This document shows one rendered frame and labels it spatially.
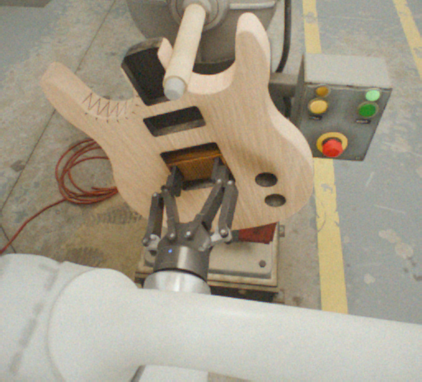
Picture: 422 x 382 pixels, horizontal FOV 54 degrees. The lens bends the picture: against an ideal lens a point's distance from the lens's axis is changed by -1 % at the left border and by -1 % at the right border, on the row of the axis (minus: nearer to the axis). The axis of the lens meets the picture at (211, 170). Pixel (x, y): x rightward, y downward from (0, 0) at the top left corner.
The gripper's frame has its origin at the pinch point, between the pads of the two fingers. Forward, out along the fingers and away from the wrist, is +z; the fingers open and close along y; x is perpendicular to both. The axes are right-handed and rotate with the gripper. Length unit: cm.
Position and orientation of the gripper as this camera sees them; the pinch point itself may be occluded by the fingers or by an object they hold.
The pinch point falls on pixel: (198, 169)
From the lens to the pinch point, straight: 68.6
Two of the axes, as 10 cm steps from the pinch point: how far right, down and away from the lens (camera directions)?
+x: -3.6, -6.4, -6.8
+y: 9.3, -1.6, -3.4
